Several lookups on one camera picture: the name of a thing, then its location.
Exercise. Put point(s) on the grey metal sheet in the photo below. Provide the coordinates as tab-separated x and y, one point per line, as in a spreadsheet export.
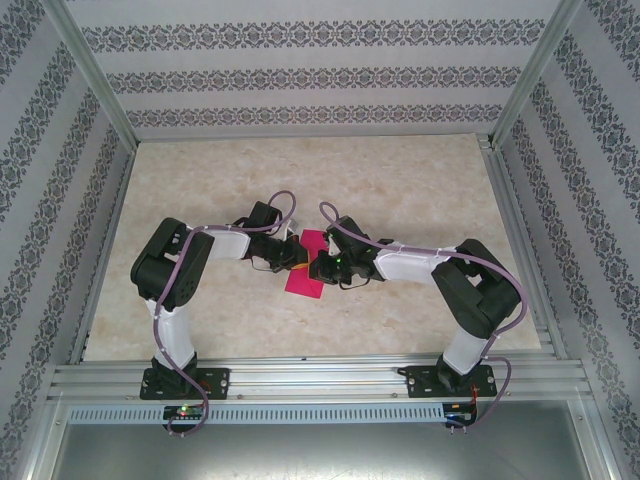
320	455

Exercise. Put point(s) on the small circuit board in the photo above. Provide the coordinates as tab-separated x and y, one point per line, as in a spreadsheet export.
457	415
182	411

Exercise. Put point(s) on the aluminium side rail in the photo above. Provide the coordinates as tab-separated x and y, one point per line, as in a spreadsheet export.
524	250
119	200

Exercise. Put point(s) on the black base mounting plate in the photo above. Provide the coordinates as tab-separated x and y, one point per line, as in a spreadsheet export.
217	382
420	382

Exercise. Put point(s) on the aluminium frame bar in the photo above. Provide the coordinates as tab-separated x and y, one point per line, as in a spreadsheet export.
35	440
605	440

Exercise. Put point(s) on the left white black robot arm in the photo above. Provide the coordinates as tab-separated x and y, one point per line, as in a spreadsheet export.
225	245

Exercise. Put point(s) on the long aluminium base rail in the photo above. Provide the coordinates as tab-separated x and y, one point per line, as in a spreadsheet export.
310	375

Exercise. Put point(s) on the aluminium frame post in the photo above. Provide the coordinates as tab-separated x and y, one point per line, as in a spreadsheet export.
95	70
537	70

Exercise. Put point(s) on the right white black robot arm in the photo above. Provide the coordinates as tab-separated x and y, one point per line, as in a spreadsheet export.
410	262

